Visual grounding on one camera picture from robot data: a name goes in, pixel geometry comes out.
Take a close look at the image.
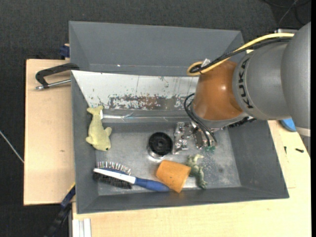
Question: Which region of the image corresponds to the green toy dinosaur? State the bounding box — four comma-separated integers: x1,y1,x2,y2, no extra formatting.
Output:
185,154,208,190

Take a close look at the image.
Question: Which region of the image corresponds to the blue and white hairbrush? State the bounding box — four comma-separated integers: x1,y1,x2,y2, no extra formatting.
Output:
92,160,171,193

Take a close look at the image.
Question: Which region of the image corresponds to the pale flat board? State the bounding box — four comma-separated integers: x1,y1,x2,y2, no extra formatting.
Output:
23,58,76,206

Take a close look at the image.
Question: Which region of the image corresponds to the orange cup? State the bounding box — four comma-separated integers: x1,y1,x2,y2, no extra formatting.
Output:
155,159,192,194

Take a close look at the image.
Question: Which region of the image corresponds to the yellow-green plush dolphin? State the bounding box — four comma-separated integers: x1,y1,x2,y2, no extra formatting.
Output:
85,105,113,152

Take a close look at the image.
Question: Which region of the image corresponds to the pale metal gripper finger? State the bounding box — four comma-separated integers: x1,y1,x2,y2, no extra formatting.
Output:
172,139,190,156
174,121,193,140

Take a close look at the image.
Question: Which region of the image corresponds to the grey metal bin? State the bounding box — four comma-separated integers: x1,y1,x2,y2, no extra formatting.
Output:
68,20,290,215

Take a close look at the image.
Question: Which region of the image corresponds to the black round disc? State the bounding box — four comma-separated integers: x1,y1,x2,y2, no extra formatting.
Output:
147,131,174,157

